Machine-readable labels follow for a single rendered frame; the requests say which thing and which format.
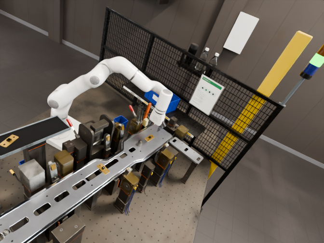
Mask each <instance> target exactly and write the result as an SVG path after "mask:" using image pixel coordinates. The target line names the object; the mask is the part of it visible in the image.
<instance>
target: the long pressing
mask: <svg viewBox="0 0 324 243"><path fill-rule="evenodd" d="M158 128H159V126H158V125H156V124H155V123H152V124H150V125H149V126H147V127H145V128H143V129H142V130H140V131H138V132H137V133H135V134H133V135H131V136H130V137H128V138H126V139H125V140H123V141H122V143H121V151H119V152H117V153H116V154H114V155H113V156H111V157H110V158H108V159H93V160H92V161H90V162H88V163H87V164H85V165H83V166H82V167H80V168H78V169H77V170H75V171H73V172H71V173H70V174H68V175H66V176H65V177H63V178H61V179H60V180H58V181H56V182H54V183H53V184H51V185H49V186H48V187H46V188H44V189H43V190H41V191H39V192H37V193H36V194H34V195H32V196H31V197H29V198H27V199H26V200H24V201H22V202H21V203H19V204H17V205H16V206H14V207H12V208H11V209H9V210H7V211H6V212H4V213H2V214H0V224H2V225H1V226H0V234H1V235H3V231H4V230H5V229H8V230H10V227H11V226H13V225H14V224H16V223H17V222H19V221H20V220H22V219H23V218H25V217H27V218H28V219H29V222H28V223H26V224H25V225H23V226H22V227H21V228H19V229H18V230H16V231H14V232H11V230H10V233H9V234H8V235H6V236H4V235H3V237H4V238H3V240H1V241H0V243H29V242H31V241H32V240H34V239H35V238H36V237H38V236H39V235H40V234H42V233H43V232H44V231H46V230H47V229H48V228H49V227H51V226H52V225H53V224H55V223H56V222H57V221H59V220H60V219H62V218H63V217H64V216H66V215H67V214H68V213H70V212H71V211H72V210H74V209H75V208H76V207H78V206H79V205H80V204H82V203H83V202H84V201H86V200H87V199H89V198H90V197H91V196H93V195H94V194H95V193H97V192H98V191H99V190H101V189H102V188H103V187H104V186H106V185H107V184H108V183H110V182H111V181H112V180H114V179H115V178H117V177H118V176H119V175H121V174H122V173H123V172H125V170H126V169H127V168H128V167H131V166H133V165H134V164H136V163H139V162H143V161H145V160H146V159H148V158H149V157H150V156H151V155H153V154H154V153H155V152H157V151H158V150H159V149H161V148H162V147H163V145H164V144H165V143H168V142H169V141H170V140H172V139H173V135H172V134H170V133H169V132H168V131H166V130H165V129H164V128H161V130H160V131H158V132H157V130H158ZM149 135H153V136H154V138H153V139H151V140H150V141H147V140H146V139H145V138H146V137H148V136H149ZM139 140H142V145H141V146H140V147H139V146H137V144H138V141H139ZM131 148H134V149H135V151H133V152H130V151H129V149H131ZM140 151H141V152H140ZM124 153H126V154H127V156H126V157H124V158H123V159H122V158H120V156H121V155H122V154H124ZM132 156H133V157H132ZM114 159H117V160H118V162H117V163H115V164H114V165H112V166H111V167H109V168H108V170H110V172H109V173H107V174H106V175H105V174H104V173H103V172H102V173H101V174H99V175H98V176H96V177H95V178H93V179H92V180H90V181H87V180H86V177H88V176H90V175H91V174H93V173H94V172H96V171H97V170H99V168H98V167H97V165H99V164H100V163H102V164H103V165H104V166H105V165H106V164H108V163H109V162H111V161H113V160H114ZM81 174H82V175H81ZM82 180H83V181H84V182H85V184H84V185H83V186H81V187H80V188H78V189H77V190H74V189H73V188H72V187H73V186H74V185H76V184H77V183H79V182H81V181H82ZM65 191H67V192H68V193H69V195H68V196H66V197H65V198H63V199H62V200H61V201H59V202H56V201H55V200H54V199H55V198H56V197H57V196H59V195H60V194H62V193H63V192H65ZM46 196H48V197H46ZM47 203H48V204H49V205H50V206H51V207H50V208H49V209H47V210H46V211H44V212H43V213H41V214H40V215H38V216H36V215H35V214H34V212H35V211H36V210H38V209H39V208H41V207H42V206H44V205H45V204H47ZM12 240H13V242H11V241H12Z"/></svg>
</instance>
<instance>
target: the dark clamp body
mask: <svg viewBox="0 0 324 243"><path fill-rule="evenodd" d="M71 141H72V142H73V143H74V144H75V147H74V152H73V158H74V161H73V171H75V170H77V169H78V168H80V167H82V166H83V165H84V159H85V158H86V151H87V144H86V143H85V142H84V141H83V140H82V139H81V138H80V137H79V138H75V139H73V140H71Z"/></svg>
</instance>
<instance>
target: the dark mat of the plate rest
mask: <svg viewBox="0 0 324 243"><path fill-rule="evenodd" d="M67 128H69V127H68V126H67V125H66V124H65V123H64V122H63V121H62V120H61V119H60V118H58V117H57V116H56V117H53V118H50V119H47V120H44V121H41V122H39V123H36V124H33V125H30V126H27V127H24V128H22V129H19V130H16V131H13V132H10V133H7V134H4V135H1V136H0V143H1V142H3V141H4V140H5V139H7V138H8V137H9V136H11V135H15V136H18V137H19V138H18V139H16V140H15V141H14V142H13V143H12V144H10V145H9V146H8V147H6V148H5V147H2V146H0V156H1V155H4V154H6V153H9V152H11V151H13V150H16V149H19V148H21V147H23V146H26V145H28V144H31V143H33V142H36V141H38V140H41V139H43V138H45V137H48V136H50V135H53V134H55V133H58V132H60V131H63V130H65V129H67Z"/></svg>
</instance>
